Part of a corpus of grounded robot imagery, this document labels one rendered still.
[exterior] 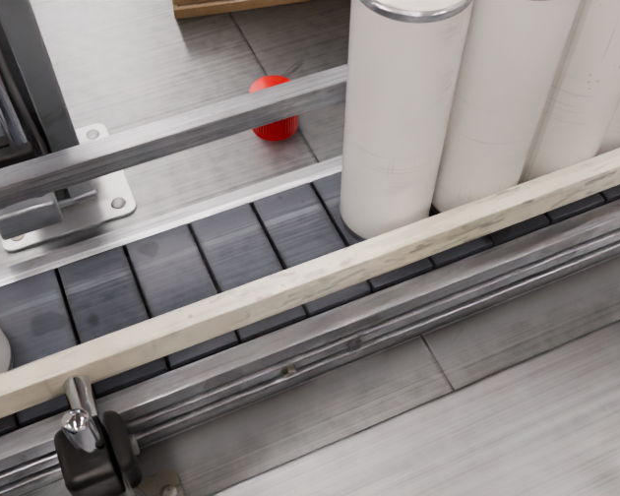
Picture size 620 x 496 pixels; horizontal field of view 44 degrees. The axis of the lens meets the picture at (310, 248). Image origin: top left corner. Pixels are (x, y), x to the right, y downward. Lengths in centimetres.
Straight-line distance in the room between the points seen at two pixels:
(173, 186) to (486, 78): 25
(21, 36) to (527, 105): 26
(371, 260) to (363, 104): 8
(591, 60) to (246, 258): 20
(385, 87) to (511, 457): 18
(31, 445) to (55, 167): 13
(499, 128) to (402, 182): 5
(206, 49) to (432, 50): 32
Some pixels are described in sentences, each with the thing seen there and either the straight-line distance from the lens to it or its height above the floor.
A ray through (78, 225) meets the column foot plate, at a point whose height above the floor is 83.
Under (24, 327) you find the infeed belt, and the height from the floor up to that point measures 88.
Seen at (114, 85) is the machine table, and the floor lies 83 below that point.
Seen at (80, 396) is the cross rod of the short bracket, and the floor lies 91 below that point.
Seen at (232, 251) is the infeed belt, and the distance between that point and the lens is 44.
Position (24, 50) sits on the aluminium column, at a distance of 45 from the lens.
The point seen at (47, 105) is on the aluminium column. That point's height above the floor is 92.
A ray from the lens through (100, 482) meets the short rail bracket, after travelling 35.
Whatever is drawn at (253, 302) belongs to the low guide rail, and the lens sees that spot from 38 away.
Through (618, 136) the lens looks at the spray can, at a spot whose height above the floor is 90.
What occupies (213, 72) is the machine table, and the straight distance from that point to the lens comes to 61.
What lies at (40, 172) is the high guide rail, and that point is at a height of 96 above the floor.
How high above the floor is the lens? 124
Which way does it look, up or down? 55 degrees down
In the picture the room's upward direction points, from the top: straight up
